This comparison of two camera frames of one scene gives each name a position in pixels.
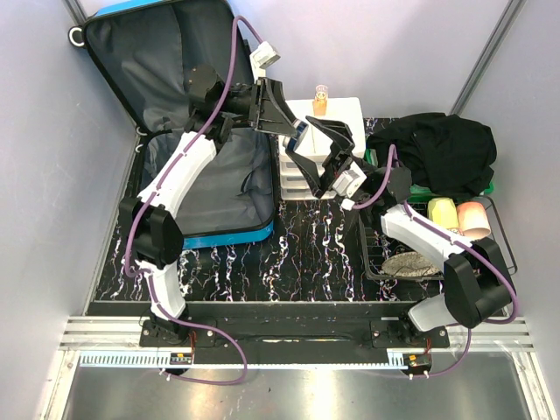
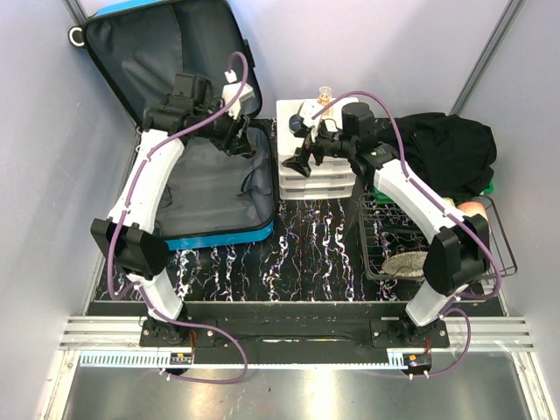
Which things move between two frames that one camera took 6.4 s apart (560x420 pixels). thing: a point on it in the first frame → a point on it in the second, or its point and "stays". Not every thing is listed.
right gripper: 338,160 → 299,163
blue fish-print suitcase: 143,52 stays
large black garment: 447,154 stays
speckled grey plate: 409,263 stays
